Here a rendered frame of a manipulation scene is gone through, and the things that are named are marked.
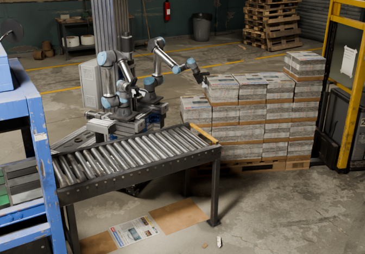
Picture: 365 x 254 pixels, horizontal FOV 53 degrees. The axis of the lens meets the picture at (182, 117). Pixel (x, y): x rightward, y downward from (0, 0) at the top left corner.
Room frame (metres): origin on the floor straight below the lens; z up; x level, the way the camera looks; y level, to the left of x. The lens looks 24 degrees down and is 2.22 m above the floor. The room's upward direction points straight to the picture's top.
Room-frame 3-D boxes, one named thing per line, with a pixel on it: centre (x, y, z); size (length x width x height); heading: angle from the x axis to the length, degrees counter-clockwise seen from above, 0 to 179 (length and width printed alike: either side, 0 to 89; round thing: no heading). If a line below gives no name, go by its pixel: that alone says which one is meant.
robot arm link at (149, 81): (3.73, 0.35, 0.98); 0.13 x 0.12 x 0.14; 148
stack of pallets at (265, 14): (10.26, -2.44, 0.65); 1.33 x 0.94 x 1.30; 124
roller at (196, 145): (2.82, -0.05, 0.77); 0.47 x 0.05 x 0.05; 30
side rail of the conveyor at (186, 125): (2.78, 0.52, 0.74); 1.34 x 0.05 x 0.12; 120
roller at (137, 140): (2.63, 0.28, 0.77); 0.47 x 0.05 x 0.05; 30
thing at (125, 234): (2.55, 0.43, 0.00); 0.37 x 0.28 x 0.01; 120
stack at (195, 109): (3.66, -0.57, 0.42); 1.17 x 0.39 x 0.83; 98
